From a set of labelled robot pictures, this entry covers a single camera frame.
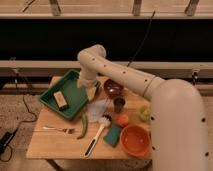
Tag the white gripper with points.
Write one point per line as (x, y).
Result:
(91, 90)

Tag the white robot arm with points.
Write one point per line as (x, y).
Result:
(179, 135)

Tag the dark red bowl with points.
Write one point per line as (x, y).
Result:
(112, 89)

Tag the green plastic tray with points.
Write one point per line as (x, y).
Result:
(75, 97)

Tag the small metal cup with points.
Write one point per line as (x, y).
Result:
(118, 105)

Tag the white dish brush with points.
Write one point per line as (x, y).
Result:
(104, 122)

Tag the small orange fruit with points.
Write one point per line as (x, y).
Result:
(123, 120)

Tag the silver fork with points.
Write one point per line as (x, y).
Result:
(65, 130)

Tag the green sponge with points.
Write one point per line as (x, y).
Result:
(112, 136)

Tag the wooden table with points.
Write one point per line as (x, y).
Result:
(55, 145)

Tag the green toy vegetable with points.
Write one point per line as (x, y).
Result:
(144, 113)

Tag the orange bowl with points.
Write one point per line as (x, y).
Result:
(135, 141)

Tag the black power adapter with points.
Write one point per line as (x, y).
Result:
(5, 140)

